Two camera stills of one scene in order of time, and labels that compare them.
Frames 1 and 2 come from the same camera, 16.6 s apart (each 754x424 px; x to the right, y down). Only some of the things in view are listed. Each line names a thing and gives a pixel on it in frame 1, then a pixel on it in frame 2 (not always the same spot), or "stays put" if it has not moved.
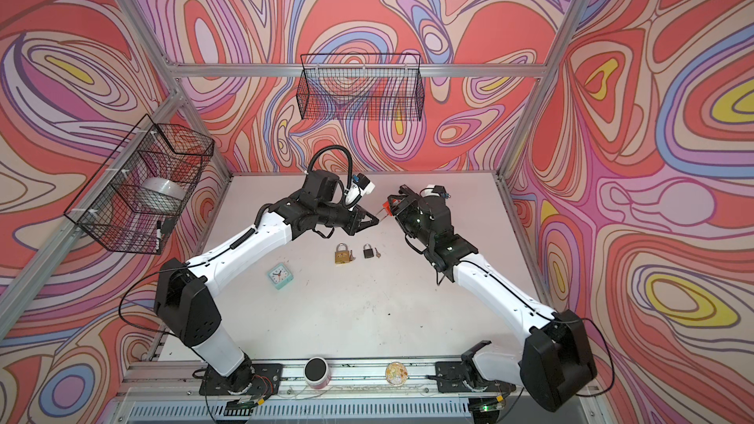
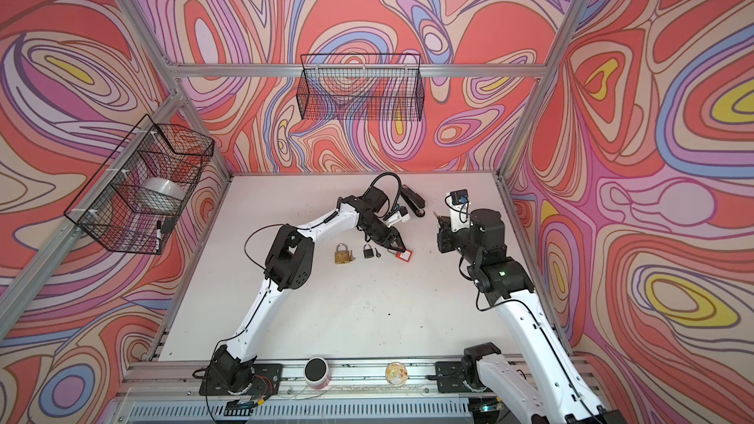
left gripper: x=355 y=217 → x=391 y=238
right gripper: x=403 y=214 → x=445 y=243
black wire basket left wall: x=134 y=200 stays put
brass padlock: x=342 y=254 stays put
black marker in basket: x=158 y=235 stays put
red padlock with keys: x=386 y=205 → x=404 y=255
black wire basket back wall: x=361 y=85 stays put
